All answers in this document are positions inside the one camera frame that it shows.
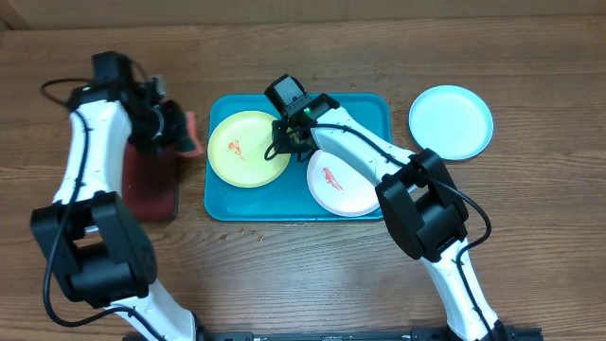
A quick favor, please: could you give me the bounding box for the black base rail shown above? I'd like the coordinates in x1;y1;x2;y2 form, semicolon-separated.
122;326;544;341

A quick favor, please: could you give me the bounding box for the white plate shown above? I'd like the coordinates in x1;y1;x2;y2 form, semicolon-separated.
307;151;379;218

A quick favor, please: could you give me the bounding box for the yellow-green plate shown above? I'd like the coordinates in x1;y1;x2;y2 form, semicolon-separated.
207;111;291;188

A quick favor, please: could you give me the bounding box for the orange and green sponge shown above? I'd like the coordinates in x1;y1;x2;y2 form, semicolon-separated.
175;111;204;157

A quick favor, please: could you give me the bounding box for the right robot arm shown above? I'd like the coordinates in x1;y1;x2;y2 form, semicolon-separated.
264;75;507;340

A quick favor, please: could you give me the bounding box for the black and red tray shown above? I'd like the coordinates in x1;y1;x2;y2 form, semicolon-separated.
121;144;180;222

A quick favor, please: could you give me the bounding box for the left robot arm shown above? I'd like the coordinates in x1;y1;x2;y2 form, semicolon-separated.
30;51;204;340

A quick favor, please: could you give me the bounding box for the teal plastic tray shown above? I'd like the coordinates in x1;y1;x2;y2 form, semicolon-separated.
204;93;392;222

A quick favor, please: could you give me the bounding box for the light blue plate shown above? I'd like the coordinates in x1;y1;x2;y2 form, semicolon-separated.
408;85;494;161

